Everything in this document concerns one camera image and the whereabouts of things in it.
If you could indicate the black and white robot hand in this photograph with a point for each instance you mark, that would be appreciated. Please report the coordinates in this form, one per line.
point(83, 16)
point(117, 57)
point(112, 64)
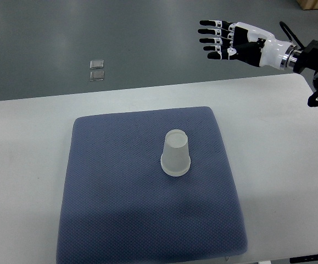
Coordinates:
point(243, 42)

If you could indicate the wooden furniture corner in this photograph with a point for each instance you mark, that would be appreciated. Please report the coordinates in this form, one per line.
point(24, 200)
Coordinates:
point(308, 4)

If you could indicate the white paper cup on mat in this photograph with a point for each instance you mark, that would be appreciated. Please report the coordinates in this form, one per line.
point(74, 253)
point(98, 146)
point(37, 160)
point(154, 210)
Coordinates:
point(175, 169)

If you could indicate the upper metal floor plate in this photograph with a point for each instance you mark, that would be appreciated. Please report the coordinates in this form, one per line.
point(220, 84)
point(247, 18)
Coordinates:
point(97, 64)

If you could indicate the blue-grey textured cushion mat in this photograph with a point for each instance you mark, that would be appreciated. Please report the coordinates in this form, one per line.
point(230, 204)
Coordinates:
point(119, 206)

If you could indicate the black table control panel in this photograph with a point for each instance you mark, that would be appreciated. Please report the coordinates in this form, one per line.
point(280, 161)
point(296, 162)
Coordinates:
point(303, 259)

